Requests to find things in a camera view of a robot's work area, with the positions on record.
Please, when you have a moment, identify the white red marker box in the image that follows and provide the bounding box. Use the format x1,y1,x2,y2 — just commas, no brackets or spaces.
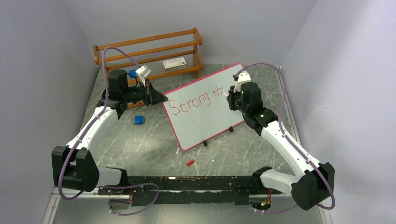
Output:
163,57,186,72

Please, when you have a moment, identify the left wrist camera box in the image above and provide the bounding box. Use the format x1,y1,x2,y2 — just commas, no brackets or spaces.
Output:
135,65,151,86

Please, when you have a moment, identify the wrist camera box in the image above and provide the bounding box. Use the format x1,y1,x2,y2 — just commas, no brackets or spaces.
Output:
233,70,251,92
135,65,151,86

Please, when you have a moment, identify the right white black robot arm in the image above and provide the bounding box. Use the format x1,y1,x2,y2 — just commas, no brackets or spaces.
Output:
226,82,335,210

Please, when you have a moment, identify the blue eraser on shelf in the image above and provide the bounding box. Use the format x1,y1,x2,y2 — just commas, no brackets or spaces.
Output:
129,70,137,78

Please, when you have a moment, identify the red marker cap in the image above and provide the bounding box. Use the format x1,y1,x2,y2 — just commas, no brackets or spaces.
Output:
186,159,195,166

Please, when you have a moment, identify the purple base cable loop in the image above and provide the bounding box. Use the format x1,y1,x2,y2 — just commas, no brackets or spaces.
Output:
108,183,160,217

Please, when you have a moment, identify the wire whiteboard stand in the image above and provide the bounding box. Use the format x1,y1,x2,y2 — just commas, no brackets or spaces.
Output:
201,126,234,147

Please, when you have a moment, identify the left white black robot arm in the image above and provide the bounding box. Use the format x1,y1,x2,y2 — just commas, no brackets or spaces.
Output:
51,70,168,194

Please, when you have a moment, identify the blue eraser on table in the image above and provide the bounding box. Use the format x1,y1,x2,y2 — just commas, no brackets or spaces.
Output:
133,115,145,125

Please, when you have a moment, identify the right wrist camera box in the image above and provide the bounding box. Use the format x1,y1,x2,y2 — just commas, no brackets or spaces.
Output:
233,70,251,92

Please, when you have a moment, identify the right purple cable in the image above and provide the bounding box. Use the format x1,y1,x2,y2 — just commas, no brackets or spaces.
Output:
233,63,336,211

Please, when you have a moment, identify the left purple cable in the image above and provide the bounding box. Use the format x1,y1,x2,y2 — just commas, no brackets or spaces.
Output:
58,46,139,201

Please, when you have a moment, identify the pink-framed whiteboard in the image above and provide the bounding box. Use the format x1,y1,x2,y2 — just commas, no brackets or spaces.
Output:
163,63,244,151

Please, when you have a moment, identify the wooden three-tier shelf rack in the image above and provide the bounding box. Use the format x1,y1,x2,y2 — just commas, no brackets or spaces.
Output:
93,28,203,90

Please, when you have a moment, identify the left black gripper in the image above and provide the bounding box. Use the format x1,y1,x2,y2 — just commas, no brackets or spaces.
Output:
123,79,168,107

